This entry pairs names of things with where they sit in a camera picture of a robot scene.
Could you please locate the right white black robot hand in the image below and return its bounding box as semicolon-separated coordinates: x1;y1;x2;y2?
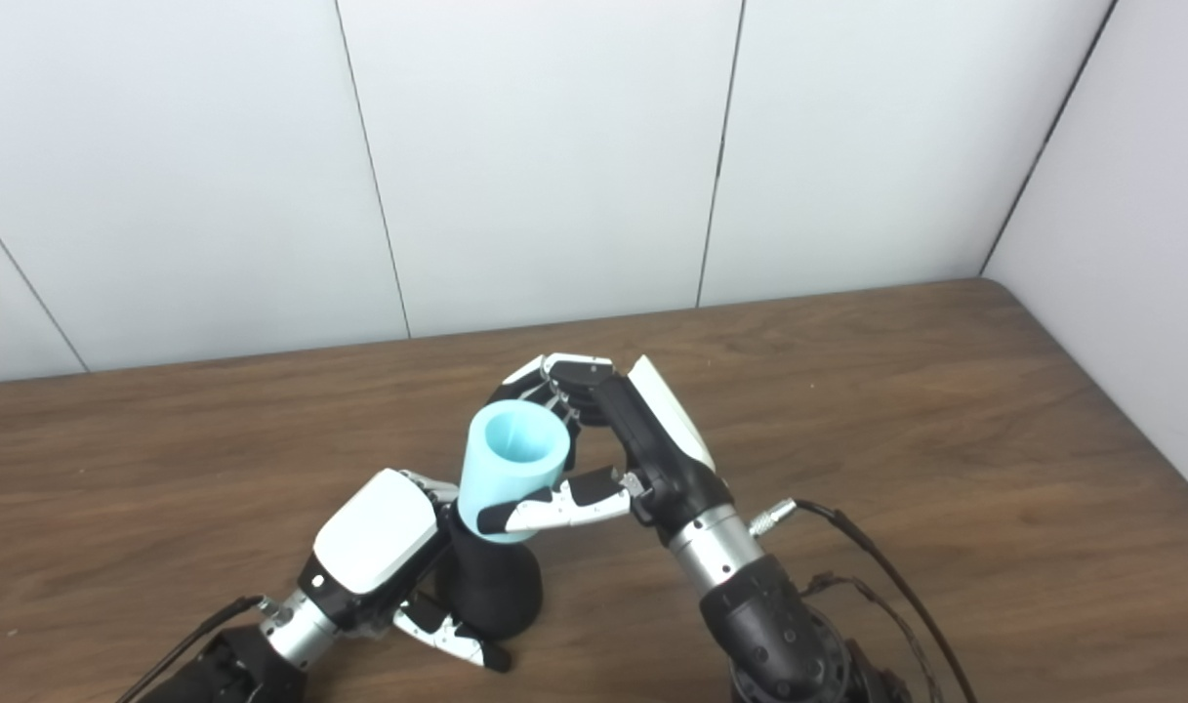
476;353;734;550

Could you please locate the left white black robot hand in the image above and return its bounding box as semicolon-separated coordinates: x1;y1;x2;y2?
297;469;512;674

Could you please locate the black flared nozzle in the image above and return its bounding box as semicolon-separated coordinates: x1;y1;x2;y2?
435;503;544;642

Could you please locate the light-blue hose piece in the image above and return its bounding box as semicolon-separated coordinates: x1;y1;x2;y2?
457;401;571;545

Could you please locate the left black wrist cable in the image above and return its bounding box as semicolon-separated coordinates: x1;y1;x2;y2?
115;595;284;703

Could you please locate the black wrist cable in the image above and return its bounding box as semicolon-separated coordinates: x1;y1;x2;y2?
115;595;284;703
748;497;980;703

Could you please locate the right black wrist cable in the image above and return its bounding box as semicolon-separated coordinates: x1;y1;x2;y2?
748;497;980;703

